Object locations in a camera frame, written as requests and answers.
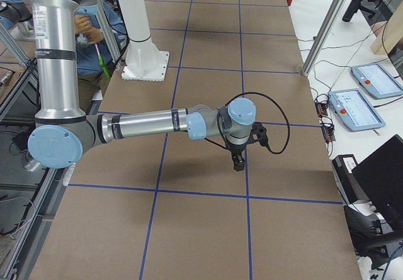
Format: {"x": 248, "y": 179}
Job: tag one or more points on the black water bottle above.
{"x": 351, "y": 10}

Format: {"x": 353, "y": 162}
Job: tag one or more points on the black box with label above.
{"x": 343, "y": 166}

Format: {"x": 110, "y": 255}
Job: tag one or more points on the green pink stick tool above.
{"x": 101, "y": 62}

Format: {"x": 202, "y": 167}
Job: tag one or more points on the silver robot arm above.
{"x": 64, "y": 132}
{"x": 14, "y": 12}

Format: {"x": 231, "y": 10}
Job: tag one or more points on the teach pendant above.
{"x": 354, "y": 110}
{"x": 376, "y": 81}

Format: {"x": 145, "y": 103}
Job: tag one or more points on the red black cable connector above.
{"x": 326, "y": 123}

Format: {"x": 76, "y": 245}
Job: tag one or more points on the far teach pendant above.
{"x": 376, "y": 81}

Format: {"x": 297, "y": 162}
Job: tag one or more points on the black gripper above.
{"x": 237, "y": 150}

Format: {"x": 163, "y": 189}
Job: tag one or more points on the near teach pendant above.
{"x": 354, "y": 110}

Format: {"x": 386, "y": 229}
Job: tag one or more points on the person in blue hoodie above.
{"x": 90, "y": 46}

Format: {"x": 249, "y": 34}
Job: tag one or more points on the white pedestal column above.
{"x": 143, "y": 60}

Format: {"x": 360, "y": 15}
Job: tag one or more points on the black monitor stand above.
{"x": 371, "y": 237}

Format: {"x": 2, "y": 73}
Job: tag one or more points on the black laptop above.
{"x": 380, "y": 177}

